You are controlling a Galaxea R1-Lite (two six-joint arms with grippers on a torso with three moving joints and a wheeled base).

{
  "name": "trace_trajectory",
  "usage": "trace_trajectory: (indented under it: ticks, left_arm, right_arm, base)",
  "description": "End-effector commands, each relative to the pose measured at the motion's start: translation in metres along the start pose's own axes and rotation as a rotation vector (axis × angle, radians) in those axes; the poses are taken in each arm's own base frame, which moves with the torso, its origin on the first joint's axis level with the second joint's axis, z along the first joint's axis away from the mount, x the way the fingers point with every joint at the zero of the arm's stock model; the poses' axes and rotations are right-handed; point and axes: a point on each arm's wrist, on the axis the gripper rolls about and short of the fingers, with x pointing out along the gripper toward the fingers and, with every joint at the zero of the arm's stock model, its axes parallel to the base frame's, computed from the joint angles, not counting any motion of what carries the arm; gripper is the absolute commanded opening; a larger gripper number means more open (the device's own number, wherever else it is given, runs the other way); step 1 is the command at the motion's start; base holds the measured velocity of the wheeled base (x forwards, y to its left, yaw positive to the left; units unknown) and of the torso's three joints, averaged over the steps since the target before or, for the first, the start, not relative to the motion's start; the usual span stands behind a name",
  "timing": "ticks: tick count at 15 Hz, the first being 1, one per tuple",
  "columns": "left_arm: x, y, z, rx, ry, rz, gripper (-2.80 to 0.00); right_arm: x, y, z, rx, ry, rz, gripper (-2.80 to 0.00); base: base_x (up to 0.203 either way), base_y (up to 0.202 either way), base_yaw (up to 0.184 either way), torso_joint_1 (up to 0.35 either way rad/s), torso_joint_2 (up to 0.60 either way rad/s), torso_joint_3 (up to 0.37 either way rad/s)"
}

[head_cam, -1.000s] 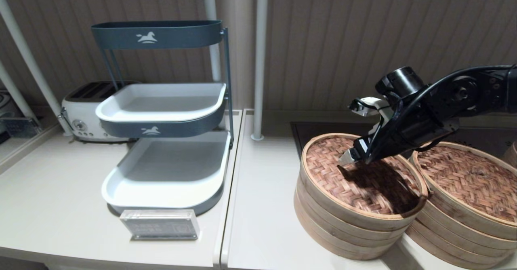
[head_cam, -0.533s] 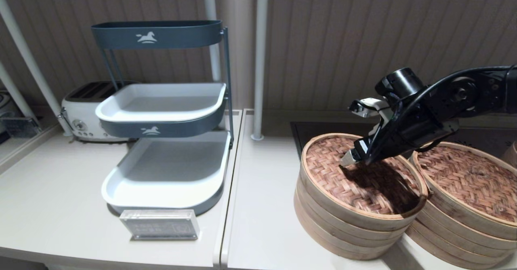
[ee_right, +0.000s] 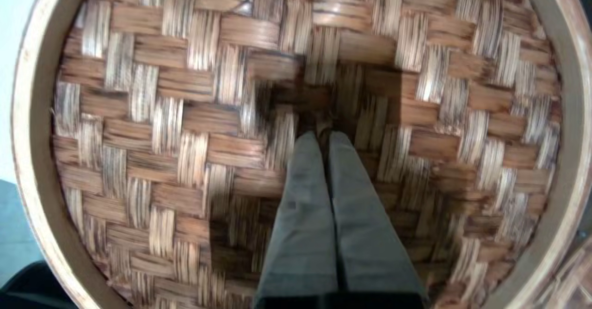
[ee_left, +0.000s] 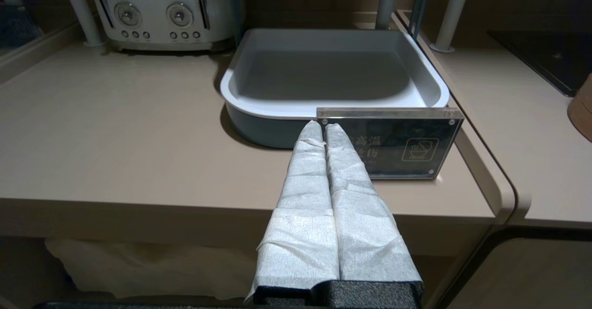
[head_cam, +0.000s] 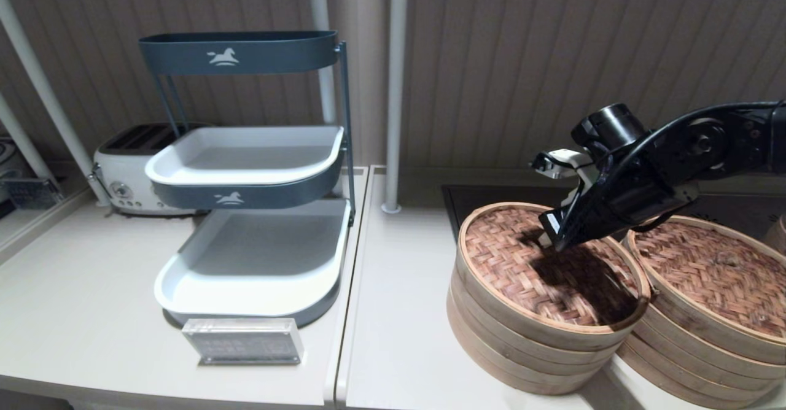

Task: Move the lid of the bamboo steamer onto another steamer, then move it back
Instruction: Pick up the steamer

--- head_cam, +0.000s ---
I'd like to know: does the bamboo steamer basket stack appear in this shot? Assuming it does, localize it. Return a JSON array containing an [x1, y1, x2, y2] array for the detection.
[[614, 309, 786, 409], [446, 269, 622, 396]]

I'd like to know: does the black induction cooktop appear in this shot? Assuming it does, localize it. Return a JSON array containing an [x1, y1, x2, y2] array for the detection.
[[441, 184, 786, 242]]

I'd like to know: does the white upright support pole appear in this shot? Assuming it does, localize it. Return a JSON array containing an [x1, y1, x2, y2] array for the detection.
[[380, 0, 410, 215], [306, 0, 339, 125]]

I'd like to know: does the teal three-tier tray rack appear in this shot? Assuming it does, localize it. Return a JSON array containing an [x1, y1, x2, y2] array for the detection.
[[138, 30, 357, 328]]

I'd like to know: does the clear acrylic warning sign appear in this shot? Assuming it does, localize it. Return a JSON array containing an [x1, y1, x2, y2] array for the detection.
[[182, 318, 305, 365]]

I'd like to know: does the white retro toaster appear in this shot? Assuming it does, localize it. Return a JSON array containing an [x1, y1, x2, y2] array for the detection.
[[91, 123, 212, 217]]

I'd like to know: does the shiny metal box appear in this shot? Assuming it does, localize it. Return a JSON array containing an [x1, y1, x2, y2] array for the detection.
[[0, 177, 64, 211]]

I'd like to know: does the white slanted support pole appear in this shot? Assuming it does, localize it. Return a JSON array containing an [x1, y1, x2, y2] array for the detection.
[[0, 0, 111, 208], [0, 94, 58, 184]]

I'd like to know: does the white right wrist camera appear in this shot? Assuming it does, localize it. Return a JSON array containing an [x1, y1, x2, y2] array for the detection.
[[531, 148, 599, 208]]

